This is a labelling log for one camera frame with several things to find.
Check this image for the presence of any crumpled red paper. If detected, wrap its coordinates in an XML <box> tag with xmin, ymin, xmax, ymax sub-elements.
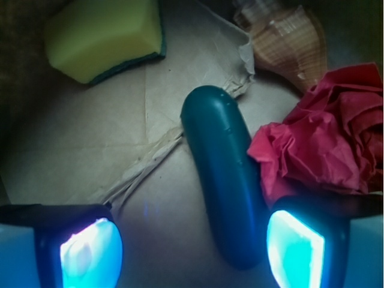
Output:
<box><xmin>248</xmin><ymin>63</ymin><xmax>383</xmax><ymax>206</ymax></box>

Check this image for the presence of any yellow sponge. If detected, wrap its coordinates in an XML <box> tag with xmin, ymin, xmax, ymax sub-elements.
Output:
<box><xmin>44</xmin><ymin>1</ymin><xmax>166</xmax><ymax>84</ymax></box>

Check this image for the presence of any orange spiral seashell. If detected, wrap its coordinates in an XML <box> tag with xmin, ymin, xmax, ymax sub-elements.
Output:
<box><xmin>233</xmin><ymin>1</ymin><xmax>328</xmax><ymax>92</ymax></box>

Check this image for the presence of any brown paper bag bin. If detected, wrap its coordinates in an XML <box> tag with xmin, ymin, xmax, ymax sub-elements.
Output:
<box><xmin>0</xmin><ymin>0</ymin><xmax>384</xmax><ymax>288</ymax></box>

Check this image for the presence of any dark green plastic pickle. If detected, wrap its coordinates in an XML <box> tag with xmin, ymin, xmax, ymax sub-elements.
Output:
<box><xmin>181</xmin><ymin>86</ymin><xmax>268</xmax><ymax>269</ymax></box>

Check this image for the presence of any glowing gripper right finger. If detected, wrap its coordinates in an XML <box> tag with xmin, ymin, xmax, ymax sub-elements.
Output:
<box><xmin>266</xmin><ymin>196</ymin><xmax>383</xmax><ymax>287</ymax></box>

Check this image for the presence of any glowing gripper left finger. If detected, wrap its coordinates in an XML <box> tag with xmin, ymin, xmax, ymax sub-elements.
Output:
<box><xmin>1</xmin><ymin>204</ymin><xmax>123</xmax><ymax>287</ymax></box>

